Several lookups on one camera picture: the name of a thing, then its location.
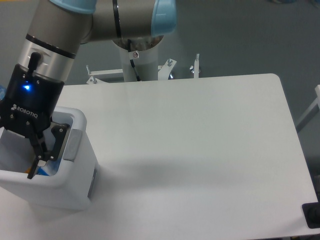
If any black table clamp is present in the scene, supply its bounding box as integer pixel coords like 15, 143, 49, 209
302, 202, 320, 229

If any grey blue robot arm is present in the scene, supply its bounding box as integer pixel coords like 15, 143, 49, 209
0, 0, 177, 179

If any blue patterned object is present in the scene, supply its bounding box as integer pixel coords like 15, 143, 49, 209
0, 85, 6, 100

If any white base bracket frame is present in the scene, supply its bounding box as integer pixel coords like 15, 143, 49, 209
85, 53, 201, 85

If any white furniture leg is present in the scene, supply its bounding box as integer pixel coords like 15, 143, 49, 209
295, 84, 320, 133

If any white trash can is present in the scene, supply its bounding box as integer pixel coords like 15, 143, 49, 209
0, 106, 99, 210

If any blue orange snack wrapper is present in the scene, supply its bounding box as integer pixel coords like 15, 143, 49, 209
24, 166, 55, 177

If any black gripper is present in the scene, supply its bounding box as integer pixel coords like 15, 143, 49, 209
0, 64, 70, 179

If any black pedestal cable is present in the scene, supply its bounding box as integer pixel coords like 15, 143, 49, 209
126, 38, 141, 82

